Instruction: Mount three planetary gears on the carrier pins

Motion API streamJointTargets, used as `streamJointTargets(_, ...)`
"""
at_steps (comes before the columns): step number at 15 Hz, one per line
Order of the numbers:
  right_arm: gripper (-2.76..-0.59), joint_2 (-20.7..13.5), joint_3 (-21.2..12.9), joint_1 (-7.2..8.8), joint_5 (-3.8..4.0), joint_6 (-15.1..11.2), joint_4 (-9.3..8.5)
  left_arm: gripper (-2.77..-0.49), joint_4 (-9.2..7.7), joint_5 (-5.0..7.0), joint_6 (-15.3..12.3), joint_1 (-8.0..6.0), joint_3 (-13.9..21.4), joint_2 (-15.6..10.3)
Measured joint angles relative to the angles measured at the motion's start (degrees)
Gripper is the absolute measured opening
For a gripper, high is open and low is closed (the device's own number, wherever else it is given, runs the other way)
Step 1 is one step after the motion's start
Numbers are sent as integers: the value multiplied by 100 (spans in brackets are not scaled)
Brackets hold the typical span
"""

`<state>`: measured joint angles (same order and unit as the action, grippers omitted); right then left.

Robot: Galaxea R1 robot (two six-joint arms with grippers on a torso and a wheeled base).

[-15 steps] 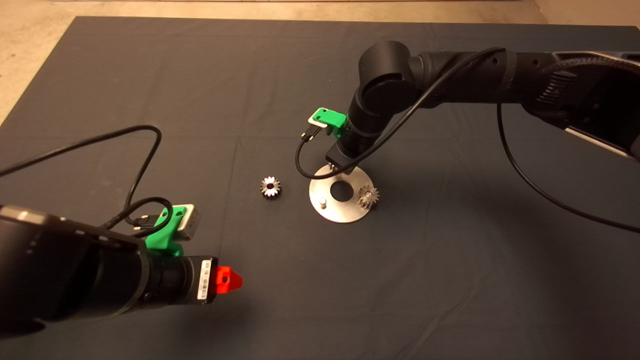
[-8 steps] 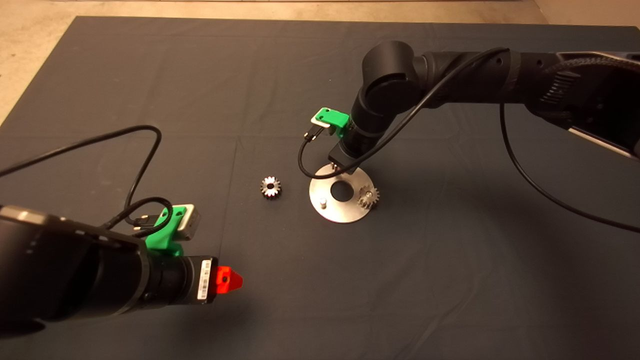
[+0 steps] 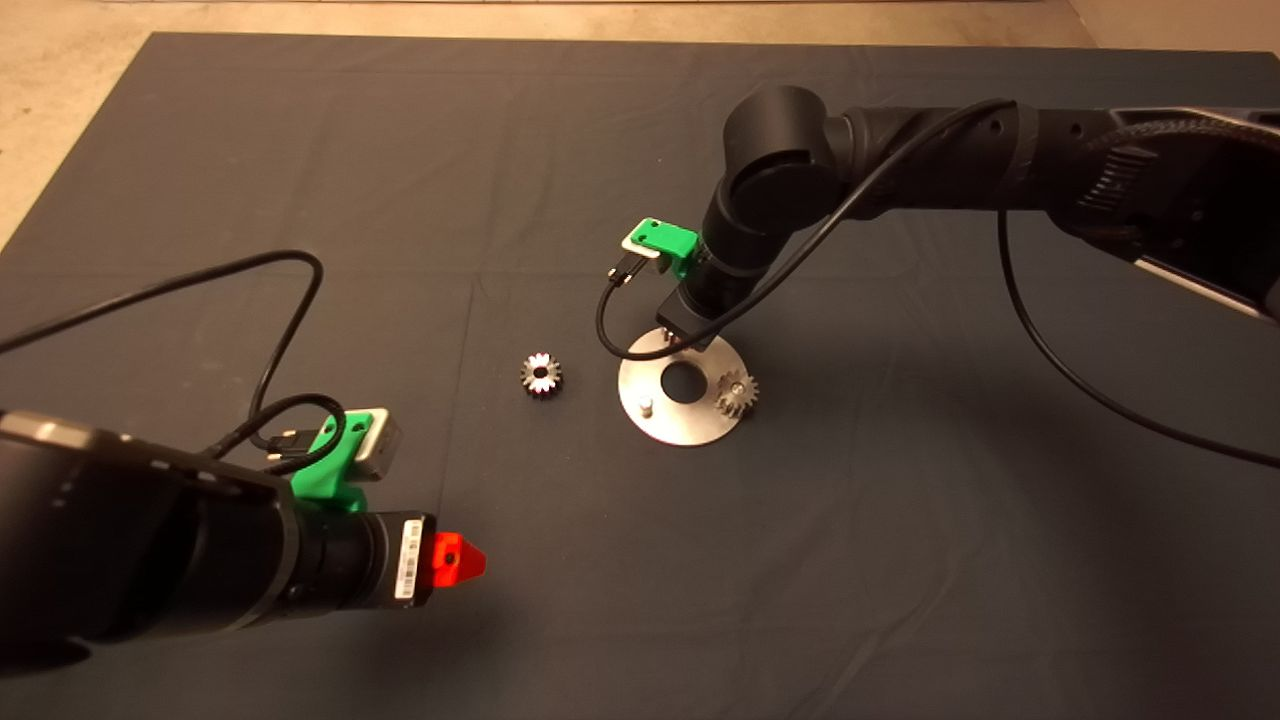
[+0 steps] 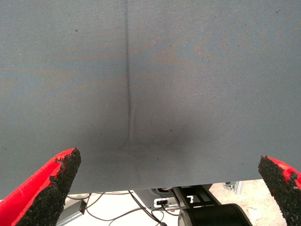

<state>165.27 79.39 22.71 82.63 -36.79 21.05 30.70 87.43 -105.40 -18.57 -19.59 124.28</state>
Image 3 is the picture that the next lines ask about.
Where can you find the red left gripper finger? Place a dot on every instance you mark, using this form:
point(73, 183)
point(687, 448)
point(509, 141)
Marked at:
point(459, 560)

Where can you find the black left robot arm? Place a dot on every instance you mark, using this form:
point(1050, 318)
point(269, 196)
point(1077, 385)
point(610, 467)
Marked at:
point(130, 530)

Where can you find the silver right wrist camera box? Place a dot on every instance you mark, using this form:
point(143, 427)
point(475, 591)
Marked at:
point(640, 248)

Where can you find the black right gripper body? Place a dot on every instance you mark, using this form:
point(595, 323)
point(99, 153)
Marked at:
point(695, 320)

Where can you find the green right camera mount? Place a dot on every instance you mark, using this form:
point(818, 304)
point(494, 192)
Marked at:
point(672, 240)

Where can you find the round metal carrier plate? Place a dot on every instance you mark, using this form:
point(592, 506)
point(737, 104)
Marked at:
point(690, 430)

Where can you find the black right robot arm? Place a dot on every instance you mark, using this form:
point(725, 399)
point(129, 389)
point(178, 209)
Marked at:
point(1000, 160)

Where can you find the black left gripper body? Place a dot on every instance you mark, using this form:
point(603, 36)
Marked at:
point(402, 560)

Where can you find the dark grey table cloth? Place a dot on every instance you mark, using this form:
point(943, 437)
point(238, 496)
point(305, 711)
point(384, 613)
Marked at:
point(500, 150)

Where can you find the small steel planetary gear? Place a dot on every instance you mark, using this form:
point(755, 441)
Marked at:
point(745, 403)
point(552, 378)

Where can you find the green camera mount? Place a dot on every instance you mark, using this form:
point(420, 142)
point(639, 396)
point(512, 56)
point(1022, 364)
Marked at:
point(672, 240)
point(322, 468)

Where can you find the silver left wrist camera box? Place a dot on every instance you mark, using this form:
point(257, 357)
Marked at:
point(380, 452)

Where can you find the green left camera mount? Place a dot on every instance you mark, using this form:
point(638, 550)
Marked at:
point(322, 468)

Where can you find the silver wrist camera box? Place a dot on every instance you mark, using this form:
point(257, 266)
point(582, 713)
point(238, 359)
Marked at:
point(380, 452)
point(640, 248)

